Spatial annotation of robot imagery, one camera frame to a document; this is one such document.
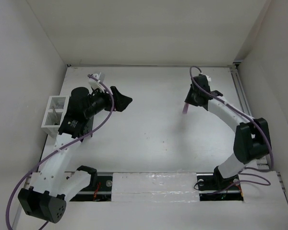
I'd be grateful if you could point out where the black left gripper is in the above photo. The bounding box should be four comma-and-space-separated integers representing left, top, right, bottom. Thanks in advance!
84, 85, 132, 118

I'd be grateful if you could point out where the pink purple highlighter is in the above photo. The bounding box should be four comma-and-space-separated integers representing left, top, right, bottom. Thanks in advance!
182, 103, 189, 114

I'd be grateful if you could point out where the jar of paper clips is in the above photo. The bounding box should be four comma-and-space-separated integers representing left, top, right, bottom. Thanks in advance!
53, 101, 64, 109

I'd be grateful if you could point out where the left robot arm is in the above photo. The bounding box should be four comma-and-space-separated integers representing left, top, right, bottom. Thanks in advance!
18, 86, 132, 223

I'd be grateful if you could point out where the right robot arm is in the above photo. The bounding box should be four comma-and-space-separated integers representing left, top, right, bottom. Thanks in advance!
185, 74, 272, 189

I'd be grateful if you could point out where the black slotted container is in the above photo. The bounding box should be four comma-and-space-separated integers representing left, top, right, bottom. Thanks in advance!
82, 117, 94, 135

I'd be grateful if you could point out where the white slotted container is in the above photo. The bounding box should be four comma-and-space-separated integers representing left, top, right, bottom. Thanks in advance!
41, 96, 69, 138

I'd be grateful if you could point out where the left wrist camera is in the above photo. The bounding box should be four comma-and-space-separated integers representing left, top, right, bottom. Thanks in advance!
87, 71, 105, 92

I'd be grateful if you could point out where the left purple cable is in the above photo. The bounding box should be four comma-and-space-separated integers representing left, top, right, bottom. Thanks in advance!
6, 74, 117, 230

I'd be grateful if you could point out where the purple cable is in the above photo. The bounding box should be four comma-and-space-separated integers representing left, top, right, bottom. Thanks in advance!
6, 74, 117, 230
189, 66, 273, 192

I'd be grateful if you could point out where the aluminium rail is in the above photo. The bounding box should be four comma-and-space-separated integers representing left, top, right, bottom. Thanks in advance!
229, 63, 274, 168

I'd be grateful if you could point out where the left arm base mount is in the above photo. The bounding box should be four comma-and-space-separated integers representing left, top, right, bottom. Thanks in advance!
71, 172, 113, 202

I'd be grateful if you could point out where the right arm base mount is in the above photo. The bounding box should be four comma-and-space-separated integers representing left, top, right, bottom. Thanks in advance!
193, 173, 244, 201

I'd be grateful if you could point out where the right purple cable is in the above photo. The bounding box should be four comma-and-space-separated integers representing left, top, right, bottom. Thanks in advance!
189, 66, 273, 192

